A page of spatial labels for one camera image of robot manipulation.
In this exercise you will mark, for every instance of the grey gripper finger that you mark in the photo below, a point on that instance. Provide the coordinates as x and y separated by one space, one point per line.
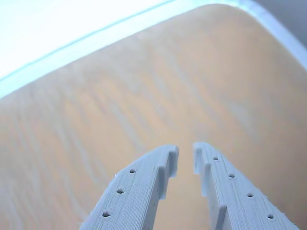
235 198
134 191

